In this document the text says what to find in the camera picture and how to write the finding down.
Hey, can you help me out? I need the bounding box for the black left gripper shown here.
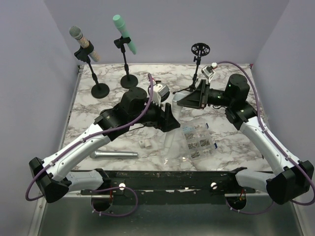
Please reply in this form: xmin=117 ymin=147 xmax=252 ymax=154
xmin=129 ymin=96 xmax=180 ymax=132

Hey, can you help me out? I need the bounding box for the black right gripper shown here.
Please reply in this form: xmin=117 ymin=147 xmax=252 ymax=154
xmin=178 ymin=79 xmax=233 ymax=110

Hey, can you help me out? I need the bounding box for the black tripod microphone stand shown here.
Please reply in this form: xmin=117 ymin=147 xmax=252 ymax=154
xmin=173 ymin=42 xmax=211 ymax=94

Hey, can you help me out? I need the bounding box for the round base clip stand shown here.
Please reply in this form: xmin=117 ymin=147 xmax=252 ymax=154
xmin=74 ymin=40 xmax=110 ymax=99
xmin=114 ymin=36 xmax=138 ymax=89

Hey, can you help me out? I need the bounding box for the silver grey microphone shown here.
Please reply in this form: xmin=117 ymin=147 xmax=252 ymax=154
xmin=90 ymin=150 xmax=138 ymax=159

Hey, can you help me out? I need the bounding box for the mint green microphone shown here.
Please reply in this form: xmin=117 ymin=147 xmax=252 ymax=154
xmin=113 ymin=14 xmax=137 ymax=55

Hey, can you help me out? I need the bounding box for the white microphone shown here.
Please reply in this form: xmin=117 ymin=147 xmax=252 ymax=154
xmin=164 ymin=92 xmax=187 ymax=148

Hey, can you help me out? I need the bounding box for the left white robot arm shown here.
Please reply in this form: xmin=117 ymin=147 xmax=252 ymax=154
xmin=29 ymin=87 xmax=181 ymax=203

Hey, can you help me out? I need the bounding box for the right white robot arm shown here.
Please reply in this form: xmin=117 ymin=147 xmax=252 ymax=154
xmin=177 ymin=74 xmax=314 ymax=205

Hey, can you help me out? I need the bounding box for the glitter microphone silver head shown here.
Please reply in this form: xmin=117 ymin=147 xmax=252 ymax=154
xmin=69 ymin=26 xmax=100 ymax=62

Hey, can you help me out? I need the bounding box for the small white plastic block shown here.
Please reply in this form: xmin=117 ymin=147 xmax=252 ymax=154
xmin=138 ymin=139 xmax=152 ymax=148

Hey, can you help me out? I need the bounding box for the clear plastic screw box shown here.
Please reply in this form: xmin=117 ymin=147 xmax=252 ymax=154
xmin=160 ymin=119 xmax=217 ymax=167

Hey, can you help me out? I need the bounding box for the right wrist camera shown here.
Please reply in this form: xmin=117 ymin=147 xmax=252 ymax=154
xmin=201 ymin=62 xmax=218 ymax=84

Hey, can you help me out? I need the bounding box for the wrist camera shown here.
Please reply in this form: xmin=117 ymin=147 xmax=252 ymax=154
xmin=201 ymin=62 xmax=218 ymax=84
xmin=149 ymin=82 xmax=170 ymax=105

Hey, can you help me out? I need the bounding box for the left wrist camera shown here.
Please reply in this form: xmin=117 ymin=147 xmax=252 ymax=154
xmin=149 ymin=82 xmax=170 ymax=105

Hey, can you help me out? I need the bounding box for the black mounting rail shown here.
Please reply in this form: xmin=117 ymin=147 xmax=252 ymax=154
xmin=81 ymin=171 xmax=255 ymax=206

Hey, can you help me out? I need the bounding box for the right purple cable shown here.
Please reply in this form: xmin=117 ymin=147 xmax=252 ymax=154
xmin=216 ymin=61 xmax=315 ymax=214

